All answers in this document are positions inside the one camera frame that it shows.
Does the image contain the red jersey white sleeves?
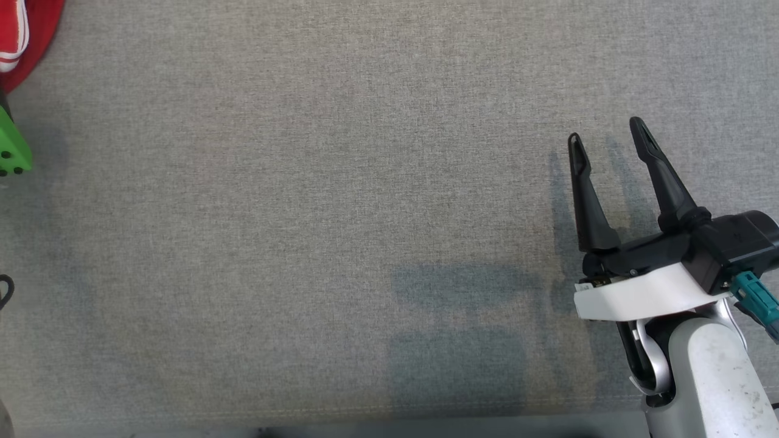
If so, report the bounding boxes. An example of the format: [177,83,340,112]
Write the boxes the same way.
[0,0,66,95]

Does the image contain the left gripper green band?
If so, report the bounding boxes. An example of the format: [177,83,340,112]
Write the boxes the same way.
[0,91,33,178]

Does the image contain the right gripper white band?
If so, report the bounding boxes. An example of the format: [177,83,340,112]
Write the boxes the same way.
[568,117,731,322]

